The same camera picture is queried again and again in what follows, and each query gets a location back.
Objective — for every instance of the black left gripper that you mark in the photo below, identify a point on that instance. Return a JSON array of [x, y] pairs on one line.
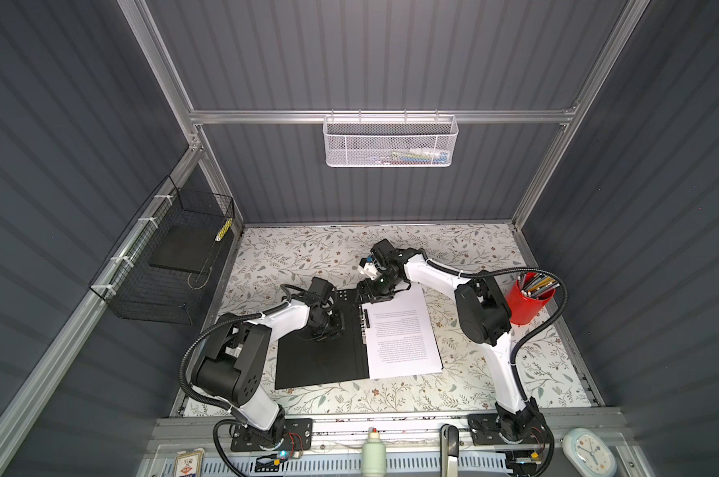
[[337, 331]]

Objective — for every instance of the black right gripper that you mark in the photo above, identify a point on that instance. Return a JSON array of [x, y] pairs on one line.
[[372, 295]]

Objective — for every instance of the red folder with black inside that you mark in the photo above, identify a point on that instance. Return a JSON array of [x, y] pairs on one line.
[[302, 363]]

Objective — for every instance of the printed paper sheet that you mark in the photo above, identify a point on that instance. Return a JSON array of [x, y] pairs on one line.
[[399, 337]]

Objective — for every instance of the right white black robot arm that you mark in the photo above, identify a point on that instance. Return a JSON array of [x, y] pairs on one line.
[[484, 315]]

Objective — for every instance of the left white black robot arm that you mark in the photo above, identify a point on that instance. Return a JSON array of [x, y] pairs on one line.
[[224, 366]]

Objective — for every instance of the yellow marker in black basket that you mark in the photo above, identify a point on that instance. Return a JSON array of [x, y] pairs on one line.
[[223, 230]]

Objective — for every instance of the white plastic bottle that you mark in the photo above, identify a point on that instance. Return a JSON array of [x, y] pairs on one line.
[[374, 455]]

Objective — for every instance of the red pen cup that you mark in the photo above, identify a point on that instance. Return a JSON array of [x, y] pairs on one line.
[[529, 294]]

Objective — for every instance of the small card box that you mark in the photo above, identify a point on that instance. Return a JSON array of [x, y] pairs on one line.
[[189, 463]]

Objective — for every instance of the white analog clock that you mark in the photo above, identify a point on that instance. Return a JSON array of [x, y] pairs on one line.
[[588, 453]]

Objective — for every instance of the white wire wall basket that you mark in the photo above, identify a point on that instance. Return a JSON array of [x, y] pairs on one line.
[[390, 141]]

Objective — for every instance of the silver handle at front rail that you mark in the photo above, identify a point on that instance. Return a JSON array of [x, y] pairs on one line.
[[449, 451]]

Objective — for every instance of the black wire side basket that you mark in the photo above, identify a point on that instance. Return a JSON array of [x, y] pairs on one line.
[[171, 265]]

